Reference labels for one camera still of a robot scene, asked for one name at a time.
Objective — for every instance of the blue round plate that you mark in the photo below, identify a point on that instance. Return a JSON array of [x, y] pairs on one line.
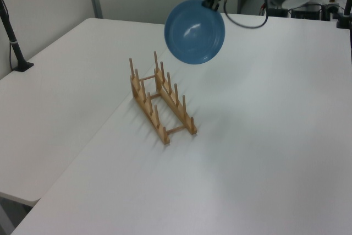
[[193, 32]]

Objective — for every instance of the wooden plate rack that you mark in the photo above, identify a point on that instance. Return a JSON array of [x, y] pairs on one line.
[[162, 100]]

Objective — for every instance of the small black box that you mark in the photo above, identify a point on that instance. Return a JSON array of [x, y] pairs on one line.
[[276, 12]]

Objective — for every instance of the black electronics box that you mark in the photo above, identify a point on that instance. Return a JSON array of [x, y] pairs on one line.
[[305, 13]]

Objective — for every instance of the black clamped stand pole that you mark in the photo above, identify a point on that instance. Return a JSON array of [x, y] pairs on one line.
[[346, 12]]

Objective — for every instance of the black camera stand pole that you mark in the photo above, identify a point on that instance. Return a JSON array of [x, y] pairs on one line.
[[13, 43]]

